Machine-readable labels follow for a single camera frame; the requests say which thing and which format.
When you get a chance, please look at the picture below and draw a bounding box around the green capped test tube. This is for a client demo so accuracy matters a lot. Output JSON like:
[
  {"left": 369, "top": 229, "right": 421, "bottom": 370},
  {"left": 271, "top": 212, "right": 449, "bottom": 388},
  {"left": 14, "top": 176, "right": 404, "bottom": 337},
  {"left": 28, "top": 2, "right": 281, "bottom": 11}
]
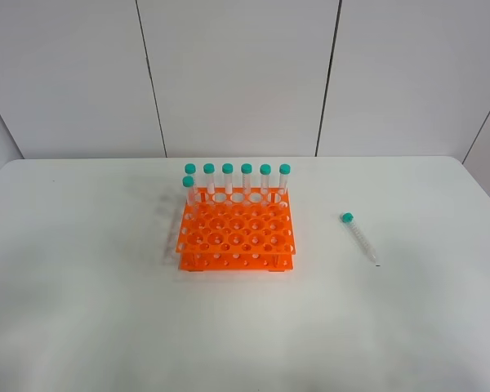
[{"left": 341, "top": 212, "right": 378, "bottom": 265}]

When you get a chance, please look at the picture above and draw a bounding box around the orange test tube rack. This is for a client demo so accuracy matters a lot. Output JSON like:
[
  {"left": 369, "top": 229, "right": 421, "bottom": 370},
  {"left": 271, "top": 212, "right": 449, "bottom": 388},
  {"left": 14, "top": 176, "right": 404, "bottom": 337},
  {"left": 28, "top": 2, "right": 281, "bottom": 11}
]
[{"left": 176, "top": 187, "right": 296, "bottom": 272}]

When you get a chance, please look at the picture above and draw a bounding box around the second row left tube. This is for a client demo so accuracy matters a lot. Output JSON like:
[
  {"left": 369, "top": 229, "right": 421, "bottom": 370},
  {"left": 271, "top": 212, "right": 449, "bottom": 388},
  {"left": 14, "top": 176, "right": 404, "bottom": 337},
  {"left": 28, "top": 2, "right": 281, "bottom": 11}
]
[{"left": 182, "top": 175, "right": 198, "bottom": 207}]

